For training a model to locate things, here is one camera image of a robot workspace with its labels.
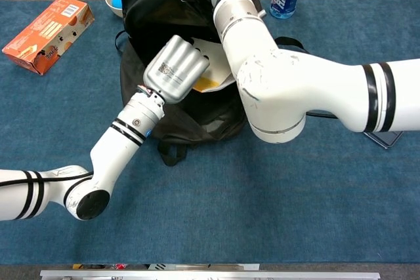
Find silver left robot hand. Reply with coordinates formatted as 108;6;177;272
142;34;211;104

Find white book with yellow band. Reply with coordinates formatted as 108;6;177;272
192;37;236;93

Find black backpack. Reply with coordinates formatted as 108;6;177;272
114;0;311;167

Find white bowl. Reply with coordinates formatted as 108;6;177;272
104;0;123;18

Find orange snack box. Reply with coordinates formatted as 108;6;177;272
1;0;95;76

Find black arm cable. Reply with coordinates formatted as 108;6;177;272
0;170;95;186

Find silver metal bracket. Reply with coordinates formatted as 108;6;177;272
147;263;260;271

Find aluminium rail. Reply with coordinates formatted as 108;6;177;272
39;269;381;280

